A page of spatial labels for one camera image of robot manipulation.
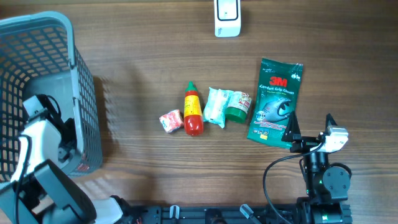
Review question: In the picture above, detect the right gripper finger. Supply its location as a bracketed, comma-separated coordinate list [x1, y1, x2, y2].
[282, 111, 302, 142]
[325, 113, 337, 129]

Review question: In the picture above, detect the green 3M gloves package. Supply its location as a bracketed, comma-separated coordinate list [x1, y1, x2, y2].
[247, 58, 303, 149]

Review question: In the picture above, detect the green lid jar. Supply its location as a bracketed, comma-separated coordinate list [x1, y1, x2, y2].
[225, 91, 252, 123]

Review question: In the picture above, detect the mint green white pouch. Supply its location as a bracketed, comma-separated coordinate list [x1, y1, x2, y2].
[203, 87, 233, 128]

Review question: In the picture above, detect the red sauce bottle green cap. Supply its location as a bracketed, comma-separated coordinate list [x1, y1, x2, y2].
[183, 82, 204, 136]

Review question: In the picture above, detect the red white snack packet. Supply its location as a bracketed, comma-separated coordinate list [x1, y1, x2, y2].
[159, 110, 183, 133]

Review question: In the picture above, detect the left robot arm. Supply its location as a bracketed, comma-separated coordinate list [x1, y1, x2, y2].
[1, 95, 123, 224]

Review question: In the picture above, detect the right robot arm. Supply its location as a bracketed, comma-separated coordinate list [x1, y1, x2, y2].
[282, 112, 353, 224]

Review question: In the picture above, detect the white barcode scanner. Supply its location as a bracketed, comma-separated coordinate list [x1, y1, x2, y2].
[213, 0, 241, 38]

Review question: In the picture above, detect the grey plastic shopping basket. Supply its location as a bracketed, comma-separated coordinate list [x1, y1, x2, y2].
[1, 11, 103, 182]

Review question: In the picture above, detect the black right camera cable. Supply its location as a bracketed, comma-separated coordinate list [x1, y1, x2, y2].
[262, 141, 326, 224]

